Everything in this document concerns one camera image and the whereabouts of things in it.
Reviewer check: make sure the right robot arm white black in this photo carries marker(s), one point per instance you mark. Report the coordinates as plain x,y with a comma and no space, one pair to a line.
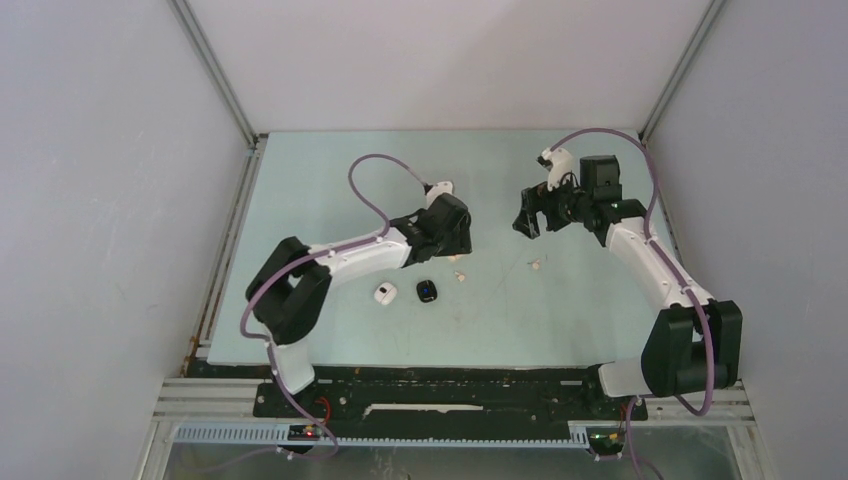
694,344

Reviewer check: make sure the black earbud charging case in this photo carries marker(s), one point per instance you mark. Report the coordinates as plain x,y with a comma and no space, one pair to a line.
426,291

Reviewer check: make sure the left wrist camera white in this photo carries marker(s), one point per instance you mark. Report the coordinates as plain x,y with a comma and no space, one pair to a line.
433,191

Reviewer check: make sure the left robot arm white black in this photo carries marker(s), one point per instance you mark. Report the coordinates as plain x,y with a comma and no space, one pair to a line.
288,293

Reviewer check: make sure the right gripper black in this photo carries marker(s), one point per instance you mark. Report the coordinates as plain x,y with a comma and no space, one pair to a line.
538,199

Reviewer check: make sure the aluminium frame post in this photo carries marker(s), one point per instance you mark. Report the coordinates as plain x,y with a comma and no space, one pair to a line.
693,47
204,51

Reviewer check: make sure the white slotted cable duct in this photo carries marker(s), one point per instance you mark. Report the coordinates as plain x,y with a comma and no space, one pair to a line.
270,434

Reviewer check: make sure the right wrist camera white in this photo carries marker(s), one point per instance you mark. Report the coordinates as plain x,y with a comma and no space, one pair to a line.
559,163

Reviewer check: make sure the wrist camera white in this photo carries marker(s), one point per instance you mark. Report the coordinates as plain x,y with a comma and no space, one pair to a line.
433,191
559,163

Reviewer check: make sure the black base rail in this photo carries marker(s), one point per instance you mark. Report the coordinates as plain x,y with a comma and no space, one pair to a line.
448,403

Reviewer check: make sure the white earbud charging case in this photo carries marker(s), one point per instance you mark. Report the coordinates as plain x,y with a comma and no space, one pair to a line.
385,293

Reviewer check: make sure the right aluminium frame post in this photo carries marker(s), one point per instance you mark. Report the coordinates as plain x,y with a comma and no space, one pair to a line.
693,47

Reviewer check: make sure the left aluminium frame post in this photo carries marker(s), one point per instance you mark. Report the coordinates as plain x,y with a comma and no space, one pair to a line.
204,51

